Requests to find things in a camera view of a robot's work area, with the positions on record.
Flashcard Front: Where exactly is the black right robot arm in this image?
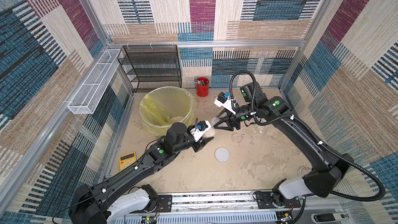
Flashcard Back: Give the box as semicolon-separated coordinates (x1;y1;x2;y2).
214;71;386;207

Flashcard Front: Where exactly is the roll of tape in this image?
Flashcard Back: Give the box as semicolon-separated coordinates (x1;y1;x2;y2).
297;166;313;177

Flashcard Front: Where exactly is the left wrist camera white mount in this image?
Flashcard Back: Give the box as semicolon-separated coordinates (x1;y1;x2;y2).
190;126;210;142

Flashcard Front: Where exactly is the white mesh wall basket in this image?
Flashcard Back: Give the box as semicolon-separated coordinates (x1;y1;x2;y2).
67;49;121;115

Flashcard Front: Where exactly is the black wire shelf rack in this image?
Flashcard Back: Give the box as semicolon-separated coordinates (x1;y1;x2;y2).
118;45;182;93

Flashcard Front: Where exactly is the aluminium mounting rail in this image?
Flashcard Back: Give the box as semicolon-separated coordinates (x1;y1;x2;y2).
108;190;354;224

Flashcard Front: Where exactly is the small plastic jar with rice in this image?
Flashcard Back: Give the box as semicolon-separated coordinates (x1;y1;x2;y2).
203;117;220;139

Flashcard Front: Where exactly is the patterned white jar lid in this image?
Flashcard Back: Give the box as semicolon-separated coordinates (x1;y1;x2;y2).
215;147;230;162

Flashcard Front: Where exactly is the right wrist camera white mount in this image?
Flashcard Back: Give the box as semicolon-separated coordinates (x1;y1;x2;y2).
214;92;236;115

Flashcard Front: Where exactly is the black device on rail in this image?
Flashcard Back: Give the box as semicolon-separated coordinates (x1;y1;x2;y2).
311;213;350;224

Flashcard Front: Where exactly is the clear medium jar lid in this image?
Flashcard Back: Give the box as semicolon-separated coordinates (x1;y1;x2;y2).
231;133;244;144

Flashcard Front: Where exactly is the grey bin with yellow bag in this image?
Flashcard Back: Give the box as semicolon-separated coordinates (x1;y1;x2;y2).
139;87;195;136

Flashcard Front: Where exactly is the yellow calculator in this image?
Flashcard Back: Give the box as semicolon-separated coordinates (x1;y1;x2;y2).
119;152;136;172

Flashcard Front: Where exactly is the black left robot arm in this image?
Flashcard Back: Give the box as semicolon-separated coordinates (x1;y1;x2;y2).
68;121;214;224

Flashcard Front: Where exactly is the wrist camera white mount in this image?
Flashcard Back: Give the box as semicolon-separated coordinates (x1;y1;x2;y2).
214;92;236;115
190;126;210;142

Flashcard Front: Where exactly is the red cup with utensils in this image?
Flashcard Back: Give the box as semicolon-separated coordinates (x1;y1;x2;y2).
195;77;209;97

